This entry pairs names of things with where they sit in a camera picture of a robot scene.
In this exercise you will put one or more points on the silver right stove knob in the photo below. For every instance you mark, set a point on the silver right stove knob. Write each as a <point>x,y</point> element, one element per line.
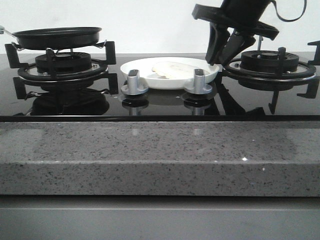
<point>198,85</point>

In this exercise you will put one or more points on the black left burner head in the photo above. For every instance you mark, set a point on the black left burner head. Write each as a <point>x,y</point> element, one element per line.
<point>65,62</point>

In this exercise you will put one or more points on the silver stove knob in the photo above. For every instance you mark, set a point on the silver stove knob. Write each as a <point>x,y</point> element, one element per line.
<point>134,84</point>
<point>198,85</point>

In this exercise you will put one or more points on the black left burner grate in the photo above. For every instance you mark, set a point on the black left burner grate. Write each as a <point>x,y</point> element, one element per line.
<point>54,82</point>

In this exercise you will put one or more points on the black burner head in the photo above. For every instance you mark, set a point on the black burner head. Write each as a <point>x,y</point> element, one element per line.
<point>267,61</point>
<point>65,62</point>

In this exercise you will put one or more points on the black burner grate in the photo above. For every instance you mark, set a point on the black burner grate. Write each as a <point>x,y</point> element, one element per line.
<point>275,73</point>
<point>54,82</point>

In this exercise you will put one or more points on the silver left stove knob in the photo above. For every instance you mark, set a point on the silver left stove knob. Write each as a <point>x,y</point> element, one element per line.
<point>134,84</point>

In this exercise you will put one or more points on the fried egg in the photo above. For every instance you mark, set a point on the fried egg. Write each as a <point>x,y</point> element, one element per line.
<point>174,70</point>

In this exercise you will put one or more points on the black right burner grate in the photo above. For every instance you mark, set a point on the black right burner grate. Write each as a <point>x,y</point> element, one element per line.
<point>275,73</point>

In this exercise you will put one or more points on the black frying pan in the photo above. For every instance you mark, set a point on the black frying pan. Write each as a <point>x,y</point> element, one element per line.
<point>59,38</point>

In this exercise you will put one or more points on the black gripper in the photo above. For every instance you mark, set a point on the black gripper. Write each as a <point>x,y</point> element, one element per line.
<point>241,15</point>

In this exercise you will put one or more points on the white ceramic plate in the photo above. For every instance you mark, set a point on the white ceramic plate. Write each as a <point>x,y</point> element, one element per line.
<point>156,82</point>

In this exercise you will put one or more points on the black right burner head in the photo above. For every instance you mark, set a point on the black right burner head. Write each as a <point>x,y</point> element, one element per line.
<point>267,61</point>

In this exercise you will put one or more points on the grey cabinet front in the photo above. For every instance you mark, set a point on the grey cabinet front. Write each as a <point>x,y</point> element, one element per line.
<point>159,218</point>

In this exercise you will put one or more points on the black glass gas cooktop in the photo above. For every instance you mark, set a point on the black glass gas cooktop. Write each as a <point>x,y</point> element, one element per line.
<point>91,105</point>

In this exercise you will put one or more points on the grey speckled stone countertop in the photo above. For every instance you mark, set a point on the grey speckled stone countertop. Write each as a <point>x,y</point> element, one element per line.
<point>252,159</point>

